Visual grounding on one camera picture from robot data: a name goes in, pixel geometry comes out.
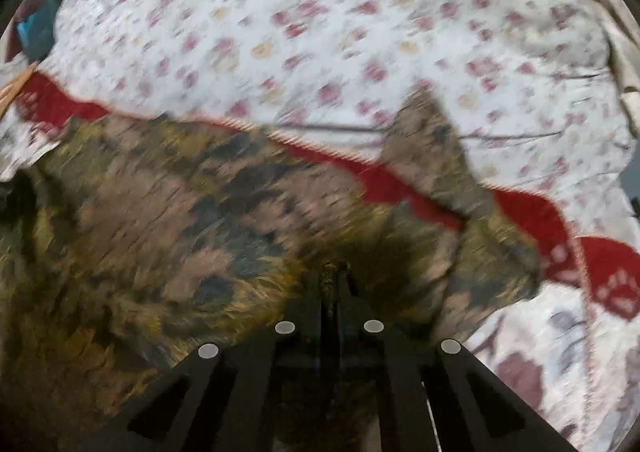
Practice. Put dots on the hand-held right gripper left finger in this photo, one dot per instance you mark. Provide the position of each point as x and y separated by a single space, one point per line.
315 299

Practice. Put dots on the white pink floral bed sheet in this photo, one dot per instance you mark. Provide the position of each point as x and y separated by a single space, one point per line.
300 7

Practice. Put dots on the wooden sticks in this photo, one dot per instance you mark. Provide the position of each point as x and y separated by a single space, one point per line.
15 88

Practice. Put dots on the blue and maroon cloth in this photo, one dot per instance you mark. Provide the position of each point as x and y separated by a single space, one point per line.
35 27

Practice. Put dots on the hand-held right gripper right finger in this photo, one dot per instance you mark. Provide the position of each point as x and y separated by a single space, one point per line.
346 299

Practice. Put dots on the brown gold patterned garment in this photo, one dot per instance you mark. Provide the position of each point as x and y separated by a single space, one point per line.
175 232

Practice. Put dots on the red bordered floral blanket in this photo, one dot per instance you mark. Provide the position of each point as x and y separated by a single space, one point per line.
525 212

